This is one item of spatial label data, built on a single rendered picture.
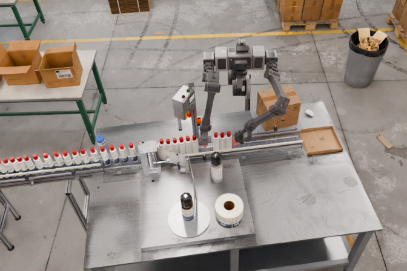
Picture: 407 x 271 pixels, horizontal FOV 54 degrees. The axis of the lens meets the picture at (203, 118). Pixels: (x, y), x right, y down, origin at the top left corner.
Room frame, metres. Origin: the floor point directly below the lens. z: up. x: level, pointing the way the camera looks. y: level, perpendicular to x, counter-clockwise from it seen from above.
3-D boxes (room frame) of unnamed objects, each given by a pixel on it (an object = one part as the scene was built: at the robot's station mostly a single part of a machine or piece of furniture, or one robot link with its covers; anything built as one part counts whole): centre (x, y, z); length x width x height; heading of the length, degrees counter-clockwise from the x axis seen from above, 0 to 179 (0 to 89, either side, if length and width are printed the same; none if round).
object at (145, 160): (1.97, 0.44, 1.01); 0.14 x 0.13 x 0.26; 94
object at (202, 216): (1.48, 0.15, 0.89); 0.31 x 0.31 x 0.01
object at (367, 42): (3.88, -2.07, 0.50); 0.42 x 0.41 x 0.28; 87
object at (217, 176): (1.82, -0.07, 1.03); 0.09 x 0.09 x 0.30
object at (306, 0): (5.60, -1.69, 0.45); 1.20 x 0.84 x 0.89; 179
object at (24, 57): (3.36, 1.83, 0.96); 0.53 x 0.45 x 0.37; 179
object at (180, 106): (2.17, 0.13, 1.38); 0.17 x 0.10 x 0.19; 149
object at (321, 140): (2.16, -0.97, 0.85); 0.30 x 0.26 x 0.04; 94
